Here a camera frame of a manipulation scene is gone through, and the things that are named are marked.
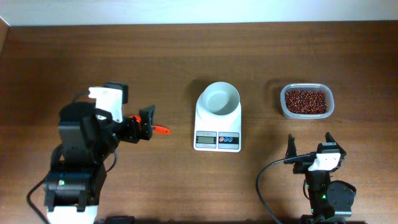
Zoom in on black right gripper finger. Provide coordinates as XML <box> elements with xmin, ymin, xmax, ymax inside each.
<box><xmin>325</xmin><ymin>132</ymin><xmax>346</xmax><ymax>154</ymax></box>
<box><xmin>285</xmin><ymin>134</ymin><xmax>297</xmax><ymax>159</ymax></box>

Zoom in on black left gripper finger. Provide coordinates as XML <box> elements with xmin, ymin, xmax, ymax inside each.
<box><xmin>139</xmin><ymin>105</ymin><xmax>155</xmax><ymax>124</ymax></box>
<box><xmin>141</xmin><ymin>123</ymin><xmax>153</xmax><ymax>140</ymax></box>

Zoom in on orange measuring scoop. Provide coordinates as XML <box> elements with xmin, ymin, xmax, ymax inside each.
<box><xmin>130</xmin><ymin>115</ymin><xmax>172</xmax><ymax>134</ymax></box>

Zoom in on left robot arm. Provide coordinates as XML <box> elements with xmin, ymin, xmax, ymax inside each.
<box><xmin>44</xmin><ymin>101</ymin><xmax>155</xmax><ymax>223</ymax></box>

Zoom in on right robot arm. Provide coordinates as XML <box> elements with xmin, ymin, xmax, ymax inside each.
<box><xmin>284</xmin><ymin>133</ymin><xmax>356</xmax><ymax>224</ymax></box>

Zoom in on white digital kitchen scale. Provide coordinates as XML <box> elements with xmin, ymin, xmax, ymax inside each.
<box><xmin>193</xmin><ymin>96</ymin><xmax>243</xmax><ymax>152</ymax></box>

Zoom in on white bowl on scale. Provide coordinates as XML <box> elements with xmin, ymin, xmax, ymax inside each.
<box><xmin>202</xmin><ymin>82</ymin><xmax>240</xmax><ymax>116</ymax></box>

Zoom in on red beans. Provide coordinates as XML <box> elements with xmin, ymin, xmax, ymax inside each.
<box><xmin>284</xmin><ymin>90</ymin><xmax>327</xmax><ymax>114</ymax></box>

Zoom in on clear plastic bean container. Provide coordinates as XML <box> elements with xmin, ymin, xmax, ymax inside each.
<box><xmin>280</xmin><ymin>83</ymin><xmax>335</xmax><ymax>119</ymax></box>

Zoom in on black object at table edge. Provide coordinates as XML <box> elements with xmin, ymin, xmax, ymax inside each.
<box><xmin>104</xmin><ymin>215</ymin><xmax>135</xmax><ymax>224</ymax></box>

